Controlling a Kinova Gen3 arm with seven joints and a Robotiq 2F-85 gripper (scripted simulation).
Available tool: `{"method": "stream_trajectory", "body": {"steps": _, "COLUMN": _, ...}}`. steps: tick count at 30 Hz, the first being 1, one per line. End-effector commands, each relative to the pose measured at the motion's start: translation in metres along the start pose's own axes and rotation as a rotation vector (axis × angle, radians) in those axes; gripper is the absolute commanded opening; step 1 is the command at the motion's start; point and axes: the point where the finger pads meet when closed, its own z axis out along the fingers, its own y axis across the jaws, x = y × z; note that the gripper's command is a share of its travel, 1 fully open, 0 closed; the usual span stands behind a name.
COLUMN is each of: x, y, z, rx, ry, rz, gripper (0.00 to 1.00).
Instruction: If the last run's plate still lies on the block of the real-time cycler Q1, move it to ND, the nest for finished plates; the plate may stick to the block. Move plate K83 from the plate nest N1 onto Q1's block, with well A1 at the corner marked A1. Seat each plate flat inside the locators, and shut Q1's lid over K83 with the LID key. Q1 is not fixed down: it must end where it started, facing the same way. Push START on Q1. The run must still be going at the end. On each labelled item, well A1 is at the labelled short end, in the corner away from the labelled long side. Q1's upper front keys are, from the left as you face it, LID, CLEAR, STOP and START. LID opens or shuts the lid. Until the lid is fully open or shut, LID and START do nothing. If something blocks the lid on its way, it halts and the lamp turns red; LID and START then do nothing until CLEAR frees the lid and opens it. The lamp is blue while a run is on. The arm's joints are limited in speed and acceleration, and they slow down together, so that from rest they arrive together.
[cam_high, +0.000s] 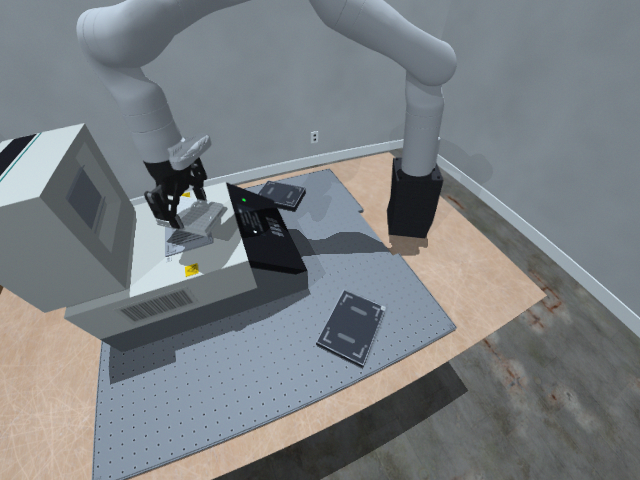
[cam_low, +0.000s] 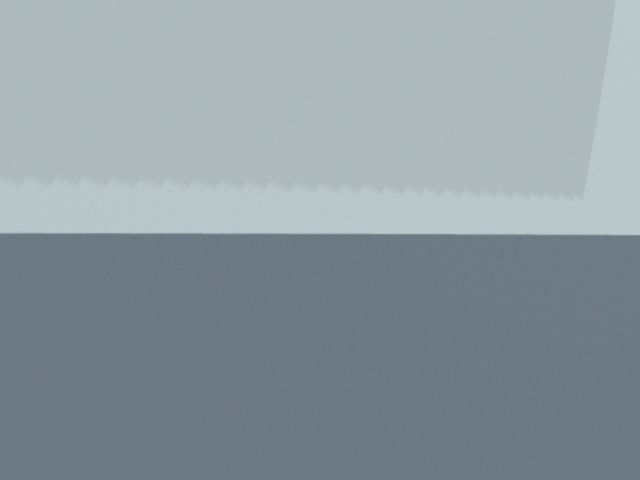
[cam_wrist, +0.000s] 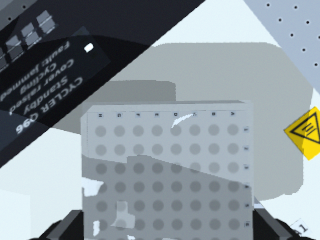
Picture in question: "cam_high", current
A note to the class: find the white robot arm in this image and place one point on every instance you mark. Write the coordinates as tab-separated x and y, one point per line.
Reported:
133	33

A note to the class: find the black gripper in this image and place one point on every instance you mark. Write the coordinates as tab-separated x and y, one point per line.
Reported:
174	186

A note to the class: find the white lab instrument with lid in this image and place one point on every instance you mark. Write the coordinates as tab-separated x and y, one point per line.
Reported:
152	282

